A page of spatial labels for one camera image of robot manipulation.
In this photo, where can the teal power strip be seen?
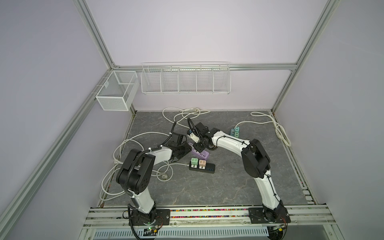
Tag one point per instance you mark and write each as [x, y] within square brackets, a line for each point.
[235, 132]

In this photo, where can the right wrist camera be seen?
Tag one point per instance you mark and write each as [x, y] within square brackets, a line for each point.
[192, 136]

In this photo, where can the white mesh box basket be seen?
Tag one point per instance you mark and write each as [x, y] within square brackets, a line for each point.
[118, 91]

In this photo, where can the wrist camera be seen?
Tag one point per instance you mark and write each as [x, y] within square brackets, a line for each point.
[176, 140]
[192, 136]

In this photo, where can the purple power strip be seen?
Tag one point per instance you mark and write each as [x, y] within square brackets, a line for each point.
[203, 155]

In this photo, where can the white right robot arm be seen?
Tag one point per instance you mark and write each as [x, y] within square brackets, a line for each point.
[256, 163]

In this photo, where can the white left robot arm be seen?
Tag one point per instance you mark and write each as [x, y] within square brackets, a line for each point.
[135, 174]

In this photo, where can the white wire wall basket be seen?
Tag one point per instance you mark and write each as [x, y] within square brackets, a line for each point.
[186, 78]

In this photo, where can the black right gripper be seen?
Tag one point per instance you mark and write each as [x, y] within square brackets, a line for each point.
[198, 148]

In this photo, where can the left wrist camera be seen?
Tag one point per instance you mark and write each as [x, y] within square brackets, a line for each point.
[176, 140]

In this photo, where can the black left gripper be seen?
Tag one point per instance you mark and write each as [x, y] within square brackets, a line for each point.
[187, 149]

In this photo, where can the green adapter on black strip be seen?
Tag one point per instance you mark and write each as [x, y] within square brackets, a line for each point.
[194, 162]

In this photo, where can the black power strip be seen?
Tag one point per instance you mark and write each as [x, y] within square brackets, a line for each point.
[208, 168]

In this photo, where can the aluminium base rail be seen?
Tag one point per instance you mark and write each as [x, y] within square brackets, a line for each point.
[209, 223]

